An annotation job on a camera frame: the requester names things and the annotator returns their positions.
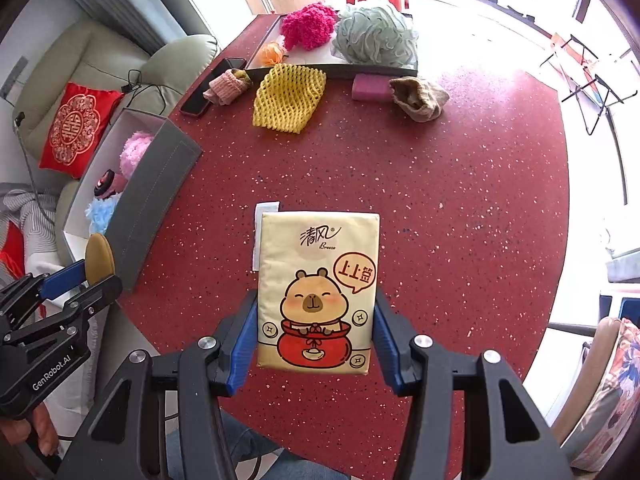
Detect blue fluffy mesh pouf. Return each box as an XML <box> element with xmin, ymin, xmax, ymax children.
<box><xmin>82</xmin><ymin>194</ymin><xmax>121</xmax><ymax>236</ymax></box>

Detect dark flat tray box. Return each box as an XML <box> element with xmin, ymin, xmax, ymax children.
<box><xmin>244</xmin><ymin>12</ymin><xmax>420</xmax><ymax>83</ymax></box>

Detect pink and red rolled cloth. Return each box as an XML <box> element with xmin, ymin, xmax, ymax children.
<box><xmin>94</xmin><ymin>170</ymin><xmax>126</xmax><ymax>198</ymax></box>

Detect pink sponge block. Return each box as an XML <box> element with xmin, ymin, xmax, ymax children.
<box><xmin>352</xmin><ymin>74</ymin><xmax>398</xmax><ymax>103</ymax></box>

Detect person's left leg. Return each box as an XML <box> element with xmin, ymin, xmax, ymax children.
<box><xmin>165</xmin><ymin>412</ymin><xmax>281</xmax><ymax>480</ymax></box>

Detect brown chair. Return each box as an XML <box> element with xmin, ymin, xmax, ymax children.
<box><xmin>550</xmin><ymin>316</ymin><xmax>640</xmax><ymax>480</ymax></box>

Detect person's leg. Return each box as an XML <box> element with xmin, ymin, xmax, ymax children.
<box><xmin>165</xmin><ymin>412</ymin><xmax>281</xmax><ymax>480</ymax></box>
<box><xmin>260</xmin><ymin>455</ymin><xmax>351</xmax><ymax>480</ymax></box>

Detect green mesh bath pouf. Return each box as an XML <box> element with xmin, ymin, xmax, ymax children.
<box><xmin>331</xmin><ymin>2</ymin><xmax>418</xmax><ymax>67</ymax></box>

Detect striped grey cloth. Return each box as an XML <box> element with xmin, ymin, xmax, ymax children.
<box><xmin>0</xmin><ymin>182</ymin><xmax>63</xmax><ymax>281</ymax></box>

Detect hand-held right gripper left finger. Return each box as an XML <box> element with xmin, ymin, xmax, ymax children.
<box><xmin>57</xmin><ymin>290</ymin><xmax>258</xmax><ymax>480</ymax></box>

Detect white woven bag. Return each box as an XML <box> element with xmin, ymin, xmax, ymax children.
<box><xmin>47</xmin><ymin>305</ymin><xmax>113</xmax><ymax>441</ymax></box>

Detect beige sofa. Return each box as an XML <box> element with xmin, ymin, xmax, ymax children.
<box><xmin>0</xmin><ymin>17</ymin><xmax>220</xmax><ymax>261</ymax></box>

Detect floral cushion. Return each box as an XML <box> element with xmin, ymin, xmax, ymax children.
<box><xmin>570</xmin><ymin>317</ymin><xmax>640</xmax><ymax>471</ymax></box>

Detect red embroidered cushion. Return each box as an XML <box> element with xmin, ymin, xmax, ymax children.
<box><xmin>39</xmin><ymin>81</ymin><xmax>125</xmax><ymax>180</ymax></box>

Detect grey box with white inside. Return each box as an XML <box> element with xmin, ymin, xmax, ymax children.
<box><xmin>62</xmin><ymin>107</ymin><xmax>203</xmax><ymax>293</ymax></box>

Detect pink fluffy yarn duster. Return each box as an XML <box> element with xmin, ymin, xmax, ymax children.
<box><xmin>119</xmin><ymin>130</ymin><xmax>156</xmax><ymax>181</ymax></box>

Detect black smartphone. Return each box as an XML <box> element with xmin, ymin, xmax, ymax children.
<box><xmin>180</xmin><ymin>57</ymin><xmax>247</xmax><ymax>118</ymax></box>

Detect yellow round powder puff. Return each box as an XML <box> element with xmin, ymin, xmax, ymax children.
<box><xmin>85</xmin><ymin>232</ymin><xmax>117</xmax><ymax>286</ymax></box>

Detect pink and olive rolled socks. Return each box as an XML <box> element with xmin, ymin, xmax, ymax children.
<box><xmin>202</xmin><ymin>67</ymin><xmax>253</xmax><ymax>107</ymax></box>

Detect orange fabric flower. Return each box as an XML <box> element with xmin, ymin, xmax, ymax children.
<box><xmin>259</xmin><ymin>40</ymin><xmax>288</xmax><ymax>67</ymax></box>

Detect yellow foam fruit net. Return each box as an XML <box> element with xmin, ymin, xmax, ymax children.
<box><xmin>251</xmin><ymin>62</ymin><xmax>328</xmax><ymax>135</ymax></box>

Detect magenta fluffy yarn ball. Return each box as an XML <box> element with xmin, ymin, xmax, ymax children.
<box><xmin>280</xmin><ymin>2</ymin><xmax>338</xmax><ymax>52</ymax></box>

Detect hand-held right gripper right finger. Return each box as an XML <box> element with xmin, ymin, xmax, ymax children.
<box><xmin>372</xmin><ymin>290</ymin><xmax>573</xmax><ymax>480</ymax></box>

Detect yellow tissue pack with capybara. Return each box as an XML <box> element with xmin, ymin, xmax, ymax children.
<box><xmin>250</xmin><ymin>210</ymin><xmax>381</xmax><ymax>377</ymax></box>

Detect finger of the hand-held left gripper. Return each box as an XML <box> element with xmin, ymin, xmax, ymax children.
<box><xmin>0</xmin><ymin>260</ymin><xmax>88</xmax><ymax>331</ymax></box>
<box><xmin>0</xmin><ymin>275</ymin><xmax>124</xmax><ymax>347</ymax></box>

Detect person's right leg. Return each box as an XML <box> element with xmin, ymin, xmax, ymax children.
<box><xmin>260</xmin><ymin>455</ymin><xmax>351</xmax><ymax>480</ymax></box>

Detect pink plastic stool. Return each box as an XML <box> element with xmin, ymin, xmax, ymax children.
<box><xmin>597</xmin><ymin>285</ymin><xmax>640</xmax><ymax>321</ymax></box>

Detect person's left hand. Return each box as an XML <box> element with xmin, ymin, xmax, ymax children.
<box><xmin>0</xmin><ymin>404</ymin><xmax>59</xmax><ymax>461</ymax></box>

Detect tan knitted sock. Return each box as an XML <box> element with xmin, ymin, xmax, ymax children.
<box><xmin>389</xmin><ymin>76</ymin><xmax>451</xmax><ymax>123</ymax></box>

